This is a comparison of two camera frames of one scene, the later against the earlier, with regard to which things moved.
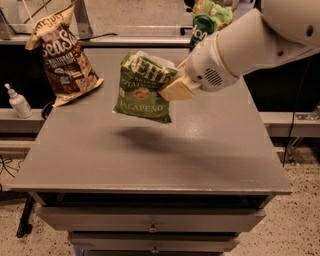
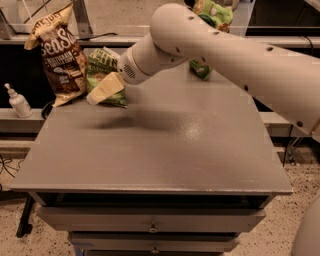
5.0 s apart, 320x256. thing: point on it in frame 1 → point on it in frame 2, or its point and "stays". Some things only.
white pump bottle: [19, 103] stays
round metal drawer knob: [153, 229] stays
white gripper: [204, 65] → [126, 70]
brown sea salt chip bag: [68, 71] stays
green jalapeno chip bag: [142, 76] → [103, 62]
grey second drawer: [155, 242] stays
